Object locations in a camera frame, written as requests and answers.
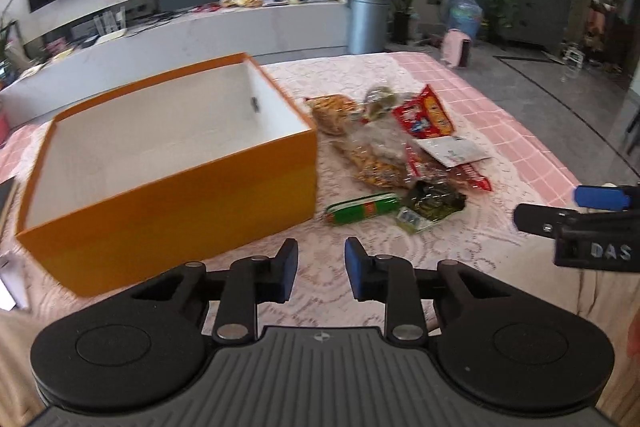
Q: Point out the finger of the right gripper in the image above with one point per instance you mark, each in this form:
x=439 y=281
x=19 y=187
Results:
x=617 y=197
x=540 y=220

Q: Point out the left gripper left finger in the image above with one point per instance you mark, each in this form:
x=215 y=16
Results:
x=248 y=283

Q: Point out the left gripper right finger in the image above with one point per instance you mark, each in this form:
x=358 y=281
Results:
x=389 y=280

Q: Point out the white snack packet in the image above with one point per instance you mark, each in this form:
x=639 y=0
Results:
x=452 y=151

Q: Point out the red cartoon snack bag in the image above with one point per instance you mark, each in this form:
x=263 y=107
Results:
x=423 y=116

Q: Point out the fries snack bag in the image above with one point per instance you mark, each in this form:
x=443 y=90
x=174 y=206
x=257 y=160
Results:
x=334 y=114

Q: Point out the clear bag yellow snacks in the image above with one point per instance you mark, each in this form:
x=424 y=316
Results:
x=377 y=150

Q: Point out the clear bag green snacks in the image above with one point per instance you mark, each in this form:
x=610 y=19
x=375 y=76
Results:
x=381 y=100

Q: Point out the pink checked tablecloth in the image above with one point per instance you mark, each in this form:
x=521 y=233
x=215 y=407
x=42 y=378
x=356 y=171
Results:
x=521 y=169

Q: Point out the white lace tablecloth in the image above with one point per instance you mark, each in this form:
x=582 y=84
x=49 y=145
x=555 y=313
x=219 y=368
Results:
x=390 y=216

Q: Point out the green sausage stick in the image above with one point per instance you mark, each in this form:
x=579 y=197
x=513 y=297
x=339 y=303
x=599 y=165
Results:
x=361 y=208

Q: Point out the dark green pickle packet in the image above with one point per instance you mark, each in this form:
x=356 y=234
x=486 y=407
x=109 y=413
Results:
x=428 y=203

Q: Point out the orange cardboard box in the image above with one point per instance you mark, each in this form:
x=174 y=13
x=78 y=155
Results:
x=182 y=166

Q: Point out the red sausage snack packet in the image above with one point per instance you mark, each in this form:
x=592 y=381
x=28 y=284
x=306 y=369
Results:
x=422 y=166

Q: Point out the dark grey cabinet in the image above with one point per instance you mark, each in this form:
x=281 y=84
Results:
x=538 y=23

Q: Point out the pink space heater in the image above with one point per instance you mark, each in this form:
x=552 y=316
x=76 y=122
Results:
x=456 y=48

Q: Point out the water jug with pump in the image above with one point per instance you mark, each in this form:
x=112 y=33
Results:
x=466 y=16

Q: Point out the smartphone with face photo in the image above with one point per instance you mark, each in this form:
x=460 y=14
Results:
x=14 y=294

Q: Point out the black notebook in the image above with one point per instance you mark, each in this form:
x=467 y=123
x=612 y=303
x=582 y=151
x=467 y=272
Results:
x=7 y=192

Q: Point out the blue metal trash bin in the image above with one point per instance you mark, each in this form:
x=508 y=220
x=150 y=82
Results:
x=367 y=26

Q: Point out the white tv console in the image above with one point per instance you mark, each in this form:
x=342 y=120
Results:
x=277 y=33

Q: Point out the white wifi router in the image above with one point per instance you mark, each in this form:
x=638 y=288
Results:
x=111 y=24

